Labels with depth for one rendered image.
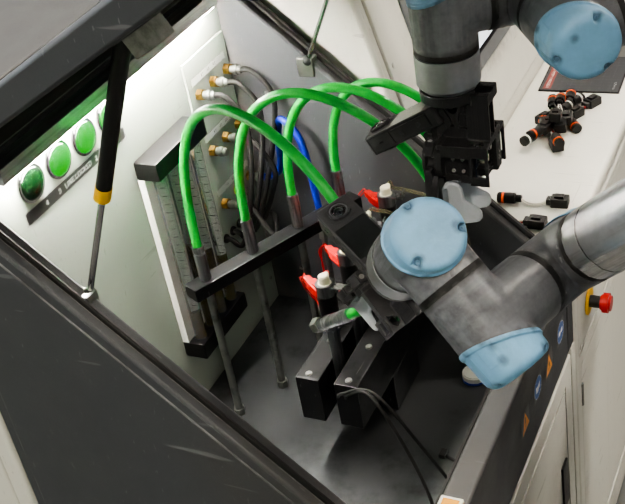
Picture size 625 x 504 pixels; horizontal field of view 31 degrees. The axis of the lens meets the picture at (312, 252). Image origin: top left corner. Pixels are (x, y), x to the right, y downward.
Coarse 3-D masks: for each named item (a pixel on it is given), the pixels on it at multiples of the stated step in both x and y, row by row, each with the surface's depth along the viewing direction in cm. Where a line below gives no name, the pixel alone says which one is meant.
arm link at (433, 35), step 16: (416, 0) 123; (432, 0) 121; (448, 0) 121; (464, 0) 122; (480, 0) 122; (416, 16) 124; (432, 16) 123; (448, 16) 122; (464, 16) 123; (480, 16) 123; (416, 32) 125; (432, 32) 124; (448, 32) 123; (464, 32) 124; (416, 48) 127; (432, 48) 125; (448, 48) 124; (464, 48) 125
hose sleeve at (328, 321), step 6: (336, 312) 145; (342, 312) 143; (318, 318) 149; (324, 318) 147; (330, 318) 145; (336, 318) 144; (342, 318) 143; (348, 318) 142; (318, 324) 148; (324, 324) 147; (330, 324) 146; (336, 324) 145
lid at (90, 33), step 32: (128, 0) 98; (160, 0) 96; (64, 32) 103; (96, 32) 101; (128, 32) 100; (160, 32) 102; (32, 64) 107; (64, 64) 105; (0, 96) 111; (32, 96) 109
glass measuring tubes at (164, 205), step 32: (160, 160) 162; (192, 160) 173; (160, 192) 165; (192, 192) 172; (160, 224) 169; (160, 256) 171; (192, 256) 175; (224, 256) 183; (224, 288) 186; (192, 320) 178; (224, 320) 184; (192, 352) 181
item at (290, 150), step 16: (208, 112) 143; (224, 112) 140; (240, 112) 138; (192, 128) 149; (256, 128) 136; (272, 128) 136; (288, 144) 134; (304, 160) 133; (320, 176) 133; (320, 192) 133; (192, 208) 161; (192, 224) 163; (192, 240) 164
